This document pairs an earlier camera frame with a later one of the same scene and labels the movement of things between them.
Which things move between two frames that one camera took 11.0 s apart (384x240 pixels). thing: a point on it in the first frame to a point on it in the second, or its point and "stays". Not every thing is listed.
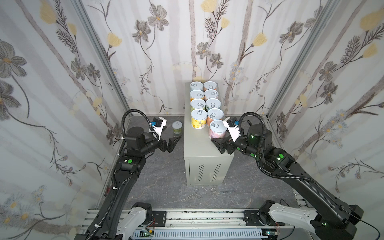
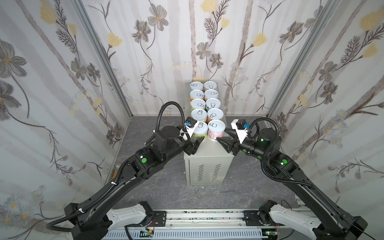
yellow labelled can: [196, 94] stays
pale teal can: [212, 103] stays
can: [198, 118] stays
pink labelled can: [211, 94] stays
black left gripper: [164, 145] to [190, 147]
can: [177, 127] to [200, 130]
